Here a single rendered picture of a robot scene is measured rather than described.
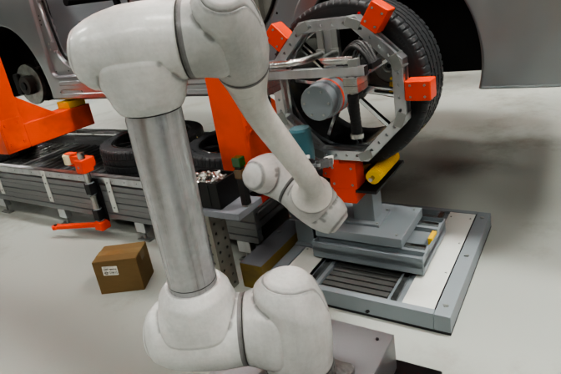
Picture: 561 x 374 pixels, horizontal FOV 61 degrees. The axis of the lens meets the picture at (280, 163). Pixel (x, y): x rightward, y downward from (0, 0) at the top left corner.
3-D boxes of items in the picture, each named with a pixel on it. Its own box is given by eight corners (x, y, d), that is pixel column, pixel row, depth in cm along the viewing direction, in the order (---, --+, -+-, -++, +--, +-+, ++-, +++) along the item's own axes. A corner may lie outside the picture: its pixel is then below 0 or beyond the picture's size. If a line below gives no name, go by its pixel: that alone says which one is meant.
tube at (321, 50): (327, 58, 177) (324, 29, 173) (302, 70, 162) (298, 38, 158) (286, 62, 186) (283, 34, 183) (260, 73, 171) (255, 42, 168)
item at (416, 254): (446, 235, 220) (445, 215, 217) (423, 277, 192) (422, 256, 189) (346, 221, 247) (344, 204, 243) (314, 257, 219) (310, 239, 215)
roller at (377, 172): (402, 159, 206) (401, 147, 204) (377, 187, 183) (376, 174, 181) (389, 159, 209) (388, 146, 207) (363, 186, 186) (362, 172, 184)
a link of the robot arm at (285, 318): (338, 383, 99) (330, 292, 92) (251, 391, 99) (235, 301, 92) (331, 331, 114) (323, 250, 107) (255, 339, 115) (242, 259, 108)
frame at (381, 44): (414, 158, 180) (405, 7, 161) (409, 164, 175) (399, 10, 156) (290, 152, 209) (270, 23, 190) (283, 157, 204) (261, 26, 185)
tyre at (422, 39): (346, 169, 227) (477, 105, 186) (324, 189, 209) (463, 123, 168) (273, 49, 224) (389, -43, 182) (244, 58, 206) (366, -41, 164)
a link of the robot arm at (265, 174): (258, 174, 139) (293, 200, 135) (228, 182, 125) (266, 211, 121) (275, 143, 135) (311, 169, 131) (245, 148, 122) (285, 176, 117)
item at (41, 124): (95, 123, 361) (82, 78, 349) (32, 147, 320) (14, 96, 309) (81, 123, 370) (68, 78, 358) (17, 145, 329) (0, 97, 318)
